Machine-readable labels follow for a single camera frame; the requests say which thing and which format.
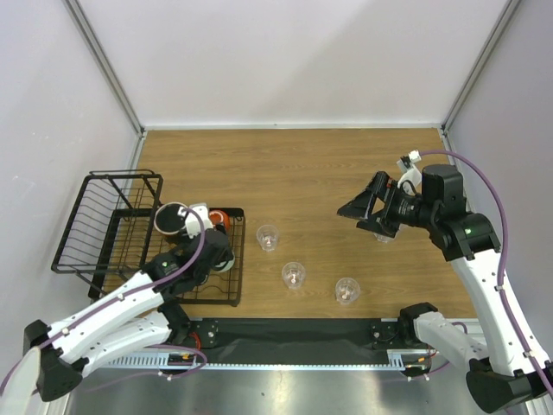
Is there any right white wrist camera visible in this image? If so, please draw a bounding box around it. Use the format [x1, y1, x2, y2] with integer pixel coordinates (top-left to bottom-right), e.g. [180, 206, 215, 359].
[397, 150, 422, 188]

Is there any clear plastic cup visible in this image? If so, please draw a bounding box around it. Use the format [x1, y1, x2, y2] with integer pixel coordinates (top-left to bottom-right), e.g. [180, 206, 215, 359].
[335, 278, 361, 305]
[282, 262, 307, 289]
[256, 225, 279, 252]

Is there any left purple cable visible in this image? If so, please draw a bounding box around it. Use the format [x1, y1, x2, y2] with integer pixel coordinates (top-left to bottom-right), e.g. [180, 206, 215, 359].
[0, 211, 207, 394]

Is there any black skull mug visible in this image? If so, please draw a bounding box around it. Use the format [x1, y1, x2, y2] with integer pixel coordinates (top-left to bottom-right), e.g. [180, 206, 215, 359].
[154, 202, 188, 245]

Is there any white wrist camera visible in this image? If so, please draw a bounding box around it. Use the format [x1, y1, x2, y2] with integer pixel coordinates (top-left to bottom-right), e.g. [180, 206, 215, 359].
[397, 150, 422, 188]
[177, 203, 213, 239]

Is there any aluminium frame rail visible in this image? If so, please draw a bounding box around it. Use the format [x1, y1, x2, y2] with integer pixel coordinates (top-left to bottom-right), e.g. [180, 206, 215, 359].
[60, 0, 146, 135]

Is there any clear faceted glass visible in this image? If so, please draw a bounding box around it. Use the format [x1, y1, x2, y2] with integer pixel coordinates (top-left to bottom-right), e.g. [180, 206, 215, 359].
[373, 233, 395, 243]

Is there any pale green cup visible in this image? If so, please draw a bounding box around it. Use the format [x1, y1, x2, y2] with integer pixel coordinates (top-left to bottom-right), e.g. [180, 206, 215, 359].
[213, 252, 235, 273]

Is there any black wire dish rack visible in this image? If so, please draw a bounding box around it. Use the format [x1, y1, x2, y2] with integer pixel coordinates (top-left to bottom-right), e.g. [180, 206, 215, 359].
[52, 169, 245, 307]

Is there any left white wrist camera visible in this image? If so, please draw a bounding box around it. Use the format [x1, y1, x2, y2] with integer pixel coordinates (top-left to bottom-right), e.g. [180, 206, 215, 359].
[177, 203, 213, 239]

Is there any white slotted cable duct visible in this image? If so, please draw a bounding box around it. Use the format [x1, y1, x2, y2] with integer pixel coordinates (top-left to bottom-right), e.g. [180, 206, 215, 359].
[104, 349, 436, 375]

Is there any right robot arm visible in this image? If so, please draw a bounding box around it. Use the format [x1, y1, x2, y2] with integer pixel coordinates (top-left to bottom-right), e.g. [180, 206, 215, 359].
[337, 164, 552, 413]

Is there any small orange mug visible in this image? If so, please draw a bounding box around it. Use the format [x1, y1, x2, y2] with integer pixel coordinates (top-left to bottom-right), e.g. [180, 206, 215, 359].
[209, 209, 231, 231]

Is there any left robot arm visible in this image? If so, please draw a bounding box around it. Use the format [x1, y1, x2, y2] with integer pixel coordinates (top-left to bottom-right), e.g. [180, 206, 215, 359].
[23, 229, 233, 402]

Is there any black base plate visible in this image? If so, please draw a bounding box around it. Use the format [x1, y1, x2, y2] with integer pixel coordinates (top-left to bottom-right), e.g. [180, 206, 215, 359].
[191, 318, 413, 363]

